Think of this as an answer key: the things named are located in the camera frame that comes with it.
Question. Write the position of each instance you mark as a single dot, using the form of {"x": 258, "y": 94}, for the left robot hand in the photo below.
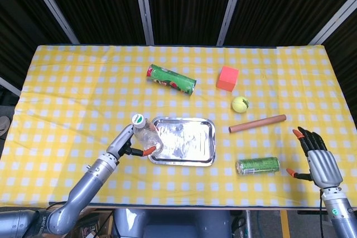
{"x": 121, "y": 140}

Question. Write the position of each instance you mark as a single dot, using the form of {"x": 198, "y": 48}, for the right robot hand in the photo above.
{"x": 323, "y": 165}

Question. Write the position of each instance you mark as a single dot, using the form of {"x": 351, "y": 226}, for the clear plastic bottle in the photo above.
{"x": 145, "y": 136}

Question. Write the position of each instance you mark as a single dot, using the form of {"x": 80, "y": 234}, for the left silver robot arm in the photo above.
{"x": 83, "y": 185}

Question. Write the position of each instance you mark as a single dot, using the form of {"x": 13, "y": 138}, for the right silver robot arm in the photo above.
{"x": 340, "y": 215}

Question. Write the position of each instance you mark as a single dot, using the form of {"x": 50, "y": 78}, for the rectangular metal tray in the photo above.
{"x": 189, "y": 143}

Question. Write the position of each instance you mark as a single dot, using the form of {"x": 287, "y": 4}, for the green drink can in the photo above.
{"x": 258, "y": 166}

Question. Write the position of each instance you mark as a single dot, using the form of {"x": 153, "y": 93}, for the yellow white checkered tablecloth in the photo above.
{"x": 69, "y": 96}

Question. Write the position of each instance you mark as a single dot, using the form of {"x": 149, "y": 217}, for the green chip canister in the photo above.
{"x": 170, "y": 79}

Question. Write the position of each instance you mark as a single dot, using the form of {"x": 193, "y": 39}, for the wooden rolling pin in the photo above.
{"x": 256, "y": 123}

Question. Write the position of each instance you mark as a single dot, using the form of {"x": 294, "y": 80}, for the grey robot torso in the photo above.
{"x": 173, "y": 224}

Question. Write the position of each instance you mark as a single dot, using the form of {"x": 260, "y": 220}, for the yellow tennis ball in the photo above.
{"x": 240, "y": 104}

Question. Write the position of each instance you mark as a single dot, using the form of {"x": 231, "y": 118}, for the grey shoe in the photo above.
{"x": 4, "y": 125}

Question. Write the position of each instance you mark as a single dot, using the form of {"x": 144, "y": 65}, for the orange foam cube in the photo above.
{"x": 227, "y": 79}

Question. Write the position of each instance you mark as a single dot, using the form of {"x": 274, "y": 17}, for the grey metal partition post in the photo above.
{"x": 9, "y": 87}
{"x": 334, "y": 22}
{"x": 55, "y": 12}
{"x": 143, "y": 6}
{"x": 231, "y": 6}

